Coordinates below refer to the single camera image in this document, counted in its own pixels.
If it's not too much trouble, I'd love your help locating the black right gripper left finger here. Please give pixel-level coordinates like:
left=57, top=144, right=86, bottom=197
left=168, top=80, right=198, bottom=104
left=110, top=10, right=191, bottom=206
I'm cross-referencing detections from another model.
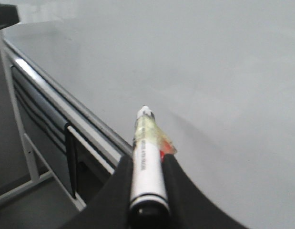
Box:
left=61, top=156, right=133, bottom=229

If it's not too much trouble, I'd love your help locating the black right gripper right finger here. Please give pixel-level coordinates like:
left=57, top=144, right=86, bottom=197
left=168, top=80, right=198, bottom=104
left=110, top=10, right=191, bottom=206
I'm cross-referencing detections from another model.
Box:
left=163, top=155, right=245, bottom=229

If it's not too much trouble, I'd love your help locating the white black whiteboard marker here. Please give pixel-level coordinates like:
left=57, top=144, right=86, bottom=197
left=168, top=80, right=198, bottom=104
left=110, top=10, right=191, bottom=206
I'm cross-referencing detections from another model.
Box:
left=130, top=105, right=170, bottom=217

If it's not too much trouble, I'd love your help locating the red round magnet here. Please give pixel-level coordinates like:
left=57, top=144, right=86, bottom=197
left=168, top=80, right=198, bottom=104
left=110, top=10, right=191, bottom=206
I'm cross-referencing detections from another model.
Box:
left=160, top=139, right=177, bottom=162

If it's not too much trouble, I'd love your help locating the white whiteboard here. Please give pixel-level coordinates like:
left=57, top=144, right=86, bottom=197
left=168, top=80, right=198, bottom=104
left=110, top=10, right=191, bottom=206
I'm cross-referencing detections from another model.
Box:
left=3, top=0, right=295, bottom=229

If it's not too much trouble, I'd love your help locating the white metal stand frame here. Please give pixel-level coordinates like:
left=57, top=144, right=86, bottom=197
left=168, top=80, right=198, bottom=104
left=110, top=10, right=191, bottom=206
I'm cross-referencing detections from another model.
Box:
left=0, top=31, right=114, bottom=212

